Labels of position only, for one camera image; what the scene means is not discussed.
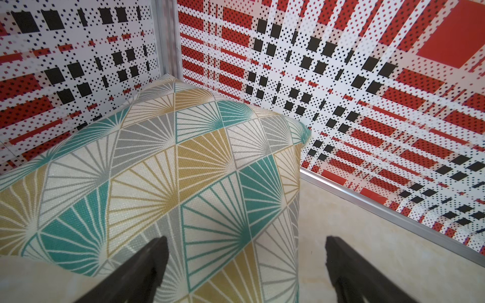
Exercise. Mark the patterned teal yellow pillow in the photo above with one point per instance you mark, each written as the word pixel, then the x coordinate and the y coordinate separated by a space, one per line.
pixel 220 179

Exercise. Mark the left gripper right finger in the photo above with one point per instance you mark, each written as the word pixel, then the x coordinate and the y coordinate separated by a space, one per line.
pixel 357 280

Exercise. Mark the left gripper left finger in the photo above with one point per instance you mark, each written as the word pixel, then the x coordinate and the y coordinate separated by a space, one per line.
pixel 137 279

